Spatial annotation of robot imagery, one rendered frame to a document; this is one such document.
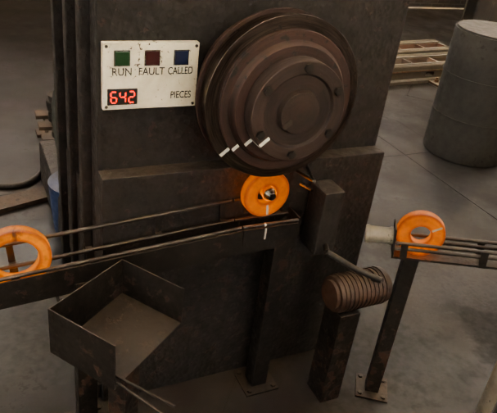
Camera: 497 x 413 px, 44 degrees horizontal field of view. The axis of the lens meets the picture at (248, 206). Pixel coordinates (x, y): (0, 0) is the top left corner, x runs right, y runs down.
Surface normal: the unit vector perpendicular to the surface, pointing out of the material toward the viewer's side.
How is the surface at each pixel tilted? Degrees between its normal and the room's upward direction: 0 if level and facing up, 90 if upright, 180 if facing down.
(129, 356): 5
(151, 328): 5
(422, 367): 0
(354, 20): 90
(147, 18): 90
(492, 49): 90
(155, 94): 90
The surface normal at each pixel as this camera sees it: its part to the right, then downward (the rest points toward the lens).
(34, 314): 0.11, -0.86
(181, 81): 0.41, 0.50
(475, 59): -0.68, 0.29
